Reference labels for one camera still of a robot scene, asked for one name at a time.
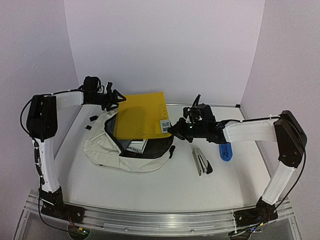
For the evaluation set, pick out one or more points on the yellow book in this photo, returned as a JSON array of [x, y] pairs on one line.
[[142, 116]]

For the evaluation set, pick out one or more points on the aluminium front rail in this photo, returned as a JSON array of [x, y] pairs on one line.
[[187, 224]]

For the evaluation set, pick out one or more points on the white palm leaf book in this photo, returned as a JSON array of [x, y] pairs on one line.
[[137, 146]]

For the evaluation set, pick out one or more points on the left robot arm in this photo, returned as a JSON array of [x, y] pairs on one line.
[[42, 125]]

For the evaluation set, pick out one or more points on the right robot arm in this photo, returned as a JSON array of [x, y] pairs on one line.
[[279, 137]]

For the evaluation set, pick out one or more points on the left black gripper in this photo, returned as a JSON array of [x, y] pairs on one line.
[[112, 99]]

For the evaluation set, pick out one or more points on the cream canvas backpack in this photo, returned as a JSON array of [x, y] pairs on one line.
[[102, 148]]

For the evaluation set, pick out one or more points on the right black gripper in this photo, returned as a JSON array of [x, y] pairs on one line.
[[185, 130]]

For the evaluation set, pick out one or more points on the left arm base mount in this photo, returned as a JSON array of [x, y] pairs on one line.
[[54, 206]]

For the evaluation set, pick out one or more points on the silver black stapler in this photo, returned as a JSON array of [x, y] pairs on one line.
[[202, 164]]

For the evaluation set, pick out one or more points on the blue pencil case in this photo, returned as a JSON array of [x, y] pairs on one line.
[[225, 151]]

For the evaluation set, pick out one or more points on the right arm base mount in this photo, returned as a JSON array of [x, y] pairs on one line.
[[261, 213]]

